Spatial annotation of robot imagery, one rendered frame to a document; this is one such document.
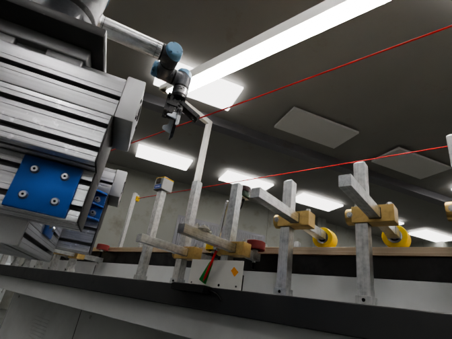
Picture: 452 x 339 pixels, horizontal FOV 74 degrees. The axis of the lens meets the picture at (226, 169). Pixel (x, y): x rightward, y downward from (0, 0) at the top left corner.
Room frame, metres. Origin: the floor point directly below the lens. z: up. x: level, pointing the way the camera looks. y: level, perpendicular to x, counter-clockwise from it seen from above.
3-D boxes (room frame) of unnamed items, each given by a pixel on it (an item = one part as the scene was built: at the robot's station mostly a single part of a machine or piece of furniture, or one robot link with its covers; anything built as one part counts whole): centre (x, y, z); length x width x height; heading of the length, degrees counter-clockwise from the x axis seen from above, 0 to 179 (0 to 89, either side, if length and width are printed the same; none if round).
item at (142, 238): (1.30, 0.13, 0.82); 0.43 x 0.03 x 0.04; 137
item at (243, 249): (1.18, -0.08, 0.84); 0.13 x 0.06 x 0.05; 47
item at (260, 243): (1.25, -0.17, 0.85); 0.08 x 0.08 x 0.11
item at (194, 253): (1.35, 0.11, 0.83); 0.13 x 0.06 x 0.05; 47
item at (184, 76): (1.19, 0.28, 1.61); 0.09 x 0.08 x 0.11; 114
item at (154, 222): (1.54, 0.32, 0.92); 0.05 x 0.04 x 0.45; 47
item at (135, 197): (3.74, 1.08, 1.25); 0.09 x 0.08 x 1.10; 47
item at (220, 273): (1.19, -0.02, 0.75); 0.26 x 0.01 x 0.10; 47
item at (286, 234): (1.02, -0.24, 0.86); 0.03 x 0.03 x 0.48; 47
